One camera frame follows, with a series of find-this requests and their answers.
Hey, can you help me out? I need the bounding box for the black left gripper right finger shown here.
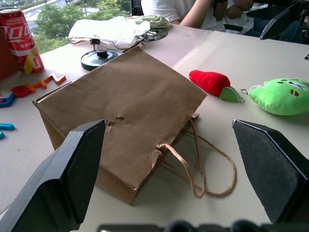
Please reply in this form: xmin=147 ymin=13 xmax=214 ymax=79
xmin=232 ymin=119 xmax=309 ymax=224

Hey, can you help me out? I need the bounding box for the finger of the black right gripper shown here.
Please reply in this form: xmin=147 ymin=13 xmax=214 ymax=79
xmin=260 ymin=0 xmax=309 ymax=41

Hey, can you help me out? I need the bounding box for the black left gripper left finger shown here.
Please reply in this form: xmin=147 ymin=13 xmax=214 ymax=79
xmin=0 ymin=119 xmax=107 ymax=232

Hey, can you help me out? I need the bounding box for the white cloth bag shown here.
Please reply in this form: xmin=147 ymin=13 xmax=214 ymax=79
xmin=68 ymin=16 xmax=152 ymax=50

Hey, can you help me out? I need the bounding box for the green plush toy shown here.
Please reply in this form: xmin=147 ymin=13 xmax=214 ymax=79
xmin=240 ymin=77 xmax=309 ymax=116

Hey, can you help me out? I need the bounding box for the red chili plush toy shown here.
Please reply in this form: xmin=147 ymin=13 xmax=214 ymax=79
xmin=188 ymin=70 xmax=246 ymax=104

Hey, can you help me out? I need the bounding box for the blue angled plastic piece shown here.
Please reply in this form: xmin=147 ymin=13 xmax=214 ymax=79
xmin=0 ymin=92 xmax=16 ymax=108

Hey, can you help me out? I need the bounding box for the orange zigzag plastic piece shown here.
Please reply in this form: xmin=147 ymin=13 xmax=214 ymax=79
xmin=25 ymin=73 xmax=67 ymax=93

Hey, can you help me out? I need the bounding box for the person in white shirt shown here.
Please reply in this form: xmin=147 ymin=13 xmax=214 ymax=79
xmin=140 ymin=0 xmax=309 ymax=45
xmin=129 ymin=0 xmax=244 ymax=32

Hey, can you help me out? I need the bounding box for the black and silver disc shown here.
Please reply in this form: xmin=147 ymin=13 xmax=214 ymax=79
xmin=138 ymin=27 xmax=169 ymax=43

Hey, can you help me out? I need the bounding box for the dark green disc with knob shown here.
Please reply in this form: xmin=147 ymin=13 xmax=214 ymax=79
xmin=80 ymin=48 xmax=124 ymax=72

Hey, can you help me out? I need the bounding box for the light green cloth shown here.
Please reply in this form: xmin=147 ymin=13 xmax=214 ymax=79
xmin=125 ymin=14 xmax=173 ymax=29

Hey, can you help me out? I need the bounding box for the red-brown box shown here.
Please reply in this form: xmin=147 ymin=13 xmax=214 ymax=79
xmin=0 ymin=30 xmax=20 ymax=82

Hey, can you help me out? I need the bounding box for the small black peg knob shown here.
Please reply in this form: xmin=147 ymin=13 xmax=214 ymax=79
xmin=89 ymin=38 xmax=101 ymax=51

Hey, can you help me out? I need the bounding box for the red soda can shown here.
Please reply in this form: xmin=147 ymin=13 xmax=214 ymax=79
xmin=0 ymin=7 xmax=45 ymax=75

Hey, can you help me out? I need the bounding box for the red plastic ring piece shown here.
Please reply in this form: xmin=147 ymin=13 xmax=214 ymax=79
xmin=10 ymin=85 xmax=32 ymax=99

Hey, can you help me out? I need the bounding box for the brown paper bag with handles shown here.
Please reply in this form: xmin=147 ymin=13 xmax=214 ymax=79
xmin=32 ymin=45 xmax=238 ymax=206

